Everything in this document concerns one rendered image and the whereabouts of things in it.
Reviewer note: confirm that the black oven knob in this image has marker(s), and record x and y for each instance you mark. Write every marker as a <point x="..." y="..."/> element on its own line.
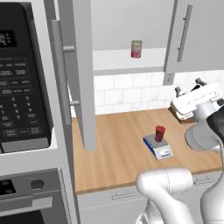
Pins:
<point x="37" y="184"/>

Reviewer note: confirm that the dark red yogurt cup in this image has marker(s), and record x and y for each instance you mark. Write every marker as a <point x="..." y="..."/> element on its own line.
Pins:
<point x="159" y="133"/>

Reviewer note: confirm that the grey and black oven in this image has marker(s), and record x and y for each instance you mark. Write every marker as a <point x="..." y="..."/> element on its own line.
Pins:
<point x="32" y="201"/>

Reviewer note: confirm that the grey wall cabinet shelf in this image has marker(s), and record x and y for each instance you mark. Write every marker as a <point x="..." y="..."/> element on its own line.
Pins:
<point x="125" y="62"/>

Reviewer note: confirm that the red and cream can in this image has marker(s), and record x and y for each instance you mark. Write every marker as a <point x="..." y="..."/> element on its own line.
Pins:
<point x="136" y="49"/>

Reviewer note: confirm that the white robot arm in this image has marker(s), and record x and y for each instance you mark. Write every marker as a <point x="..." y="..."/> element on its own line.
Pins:
<point x="204" y="137"/>

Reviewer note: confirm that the black microwave oven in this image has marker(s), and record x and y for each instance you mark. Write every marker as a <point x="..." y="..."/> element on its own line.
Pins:
<point x="23" y="78"/>

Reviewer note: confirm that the grey open cabinet door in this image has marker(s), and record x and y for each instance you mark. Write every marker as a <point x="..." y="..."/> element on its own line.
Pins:
<point x="84" y="73"/>

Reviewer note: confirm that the grey wall socket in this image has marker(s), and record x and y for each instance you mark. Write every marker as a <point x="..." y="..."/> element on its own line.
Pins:
<point x="168" y="78"/>

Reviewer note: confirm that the grey closed cabinet door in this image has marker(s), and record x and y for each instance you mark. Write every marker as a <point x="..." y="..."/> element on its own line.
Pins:
<point x="204" y="35"/>

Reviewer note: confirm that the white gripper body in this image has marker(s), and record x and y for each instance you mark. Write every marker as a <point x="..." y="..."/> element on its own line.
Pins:
<point x="194" y="99"/>

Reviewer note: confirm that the white and blue digital scale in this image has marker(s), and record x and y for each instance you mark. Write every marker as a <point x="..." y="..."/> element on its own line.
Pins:
<point x="162" y="149"/>

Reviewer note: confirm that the grey drawer front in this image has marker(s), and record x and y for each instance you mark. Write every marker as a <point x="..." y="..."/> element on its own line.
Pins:
<point x="208" y="186"/>
<point x="110" y="208"/>

